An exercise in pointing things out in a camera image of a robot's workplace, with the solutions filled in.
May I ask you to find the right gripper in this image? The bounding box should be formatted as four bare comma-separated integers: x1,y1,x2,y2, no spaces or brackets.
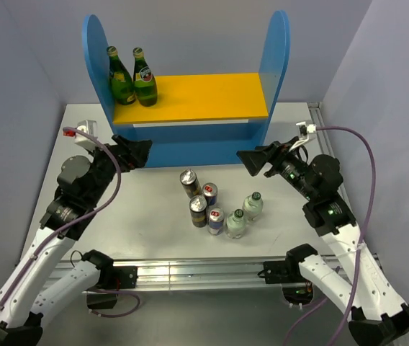
236,136,317,200

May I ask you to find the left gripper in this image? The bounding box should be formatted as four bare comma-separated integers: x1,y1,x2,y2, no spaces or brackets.
86,134,152,205

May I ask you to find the black gold can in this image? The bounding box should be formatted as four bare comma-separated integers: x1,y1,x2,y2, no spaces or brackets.
179,169,202,199
189,195,207,228

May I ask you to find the red bull can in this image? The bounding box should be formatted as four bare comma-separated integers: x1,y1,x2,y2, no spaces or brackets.
207,208,225,236
202,182,218,207

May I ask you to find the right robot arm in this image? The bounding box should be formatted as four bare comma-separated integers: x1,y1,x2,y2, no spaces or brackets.
237,141,409,345

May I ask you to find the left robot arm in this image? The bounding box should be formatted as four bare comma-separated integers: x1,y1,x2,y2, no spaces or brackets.
0,128,153,345

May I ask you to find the blue and yellow shelf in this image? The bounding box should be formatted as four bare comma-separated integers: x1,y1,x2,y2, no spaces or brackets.
81,10,290,168

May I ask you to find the rear clear glass bottle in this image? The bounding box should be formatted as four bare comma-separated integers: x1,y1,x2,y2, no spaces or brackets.
243,192,264,222

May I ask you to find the clear glass bottle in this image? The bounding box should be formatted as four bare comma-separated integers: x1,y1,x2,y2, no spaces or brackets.
243,192,264,222
225,208,246,239

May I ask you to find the green bottle yellow label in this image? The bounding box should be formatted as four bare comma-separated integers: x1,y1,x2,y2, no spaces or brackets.
107,46,136,105

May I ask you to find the green bottle red label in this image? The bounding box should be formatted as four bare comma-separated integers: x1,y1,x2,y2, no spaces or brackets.
133,47,158,107

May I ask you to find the front clear glass bottle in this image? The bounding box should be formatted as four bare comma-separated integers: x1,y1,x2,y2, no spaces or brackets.
225,208,246,239

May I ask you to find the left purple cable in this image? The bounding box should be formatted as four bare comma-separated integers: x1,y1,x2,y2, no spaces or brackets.
0,125,122,334

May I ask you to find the purple cable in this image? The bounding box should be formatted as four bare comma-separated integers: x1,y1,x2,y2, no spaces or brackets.
0,125,122,334
285,125,377,346

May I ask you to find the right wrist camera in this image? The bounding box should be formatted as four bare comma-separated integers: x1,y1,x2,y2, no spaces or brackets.
296,121,317,146

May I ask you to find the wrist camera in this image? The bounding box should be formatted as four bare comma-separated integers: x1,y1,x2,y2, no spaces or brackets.
63,120,98,152
296,121,317,146

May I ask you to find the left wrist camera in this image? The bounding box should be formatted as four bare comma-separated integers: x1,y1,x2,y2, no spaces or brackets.
63,120,98,152

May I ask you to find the aluminium right rail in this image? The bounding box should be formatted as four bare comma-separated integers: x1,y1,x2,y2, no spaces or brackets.
307,102,334,156

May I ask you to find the aluminium rail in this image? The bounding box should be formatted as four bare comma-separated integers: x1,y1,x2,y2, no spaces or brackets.
307,102,334,156
45,254,338,293

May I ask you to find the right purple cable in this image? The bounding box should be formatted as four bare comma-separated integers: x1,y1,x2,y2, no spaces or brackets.
285,125,377,346

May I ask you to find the aluminium front rail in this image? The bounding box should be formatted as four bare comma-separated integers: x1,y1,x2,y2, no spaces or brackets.
45,254,338,293

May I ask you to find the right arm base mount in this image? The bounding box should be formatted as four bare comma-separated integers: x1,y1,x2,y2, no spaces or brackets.
257,260,314,306

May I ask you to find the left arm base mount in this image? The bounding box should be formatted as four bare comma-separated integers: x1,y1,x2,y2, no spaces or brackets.
86,266,138,312

